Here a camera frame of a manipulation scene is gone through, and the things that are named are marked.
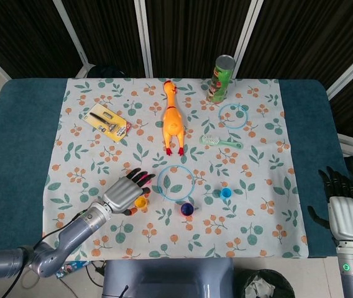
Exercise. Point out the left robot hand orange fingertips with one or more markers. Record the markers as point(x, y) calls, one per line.
point(120, 195)

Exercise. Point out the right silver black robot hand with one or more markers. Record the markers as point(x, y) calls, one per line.
point(347, 217)

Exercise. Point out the yellow plastic cup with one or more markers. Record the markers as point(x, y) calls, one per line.
point(140, 202)

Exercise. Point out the dark blue plastic cup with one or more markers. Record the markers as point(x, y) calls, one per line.
point(186, 208)

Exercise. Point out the light blue plastic cup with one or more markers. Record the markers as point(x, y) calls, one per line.
point(226, 193)

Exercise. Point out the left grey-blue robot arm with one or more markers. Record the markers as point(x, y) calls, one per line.
point(71, 232)

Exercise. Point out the orange plastic cup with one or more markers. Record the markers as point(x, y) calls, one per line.
point(184, 216)

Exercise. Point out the yellow razor blister pack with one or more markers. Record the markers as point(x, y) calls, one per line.
point(106, 122)

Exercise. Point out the colourful printed wrapper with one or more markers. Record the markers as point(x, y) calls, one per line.
point(74, 267)

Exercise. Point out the orange rubber chicken toy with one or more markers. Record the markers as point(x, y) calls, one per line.
point(172, 122)

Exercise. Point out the grey-blue robot torso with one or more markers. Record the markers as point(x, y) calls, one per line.
point(164, 279)

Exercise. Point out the black trash bin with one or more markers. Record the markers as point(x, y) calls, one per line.
point(276, 279)

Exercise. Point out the mint green hairbrush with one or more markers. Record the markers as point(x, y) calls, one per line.
point(210, 140)

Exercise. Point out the teal table cover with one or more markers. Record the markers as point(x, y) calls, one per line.
point(18, 155)

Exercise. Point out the floral printed tablecloth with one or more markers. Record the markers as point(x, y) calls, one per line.
point(226, 236)

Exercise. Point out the black bag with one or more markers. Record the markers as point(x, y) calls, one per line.
point(106, 71)

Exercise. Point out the green chips can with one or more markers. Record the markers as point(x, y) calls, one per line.
point(218, 83)

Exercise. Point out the dark white-framed partition screen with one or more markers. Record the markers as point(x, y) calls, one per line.
point(195, 31)

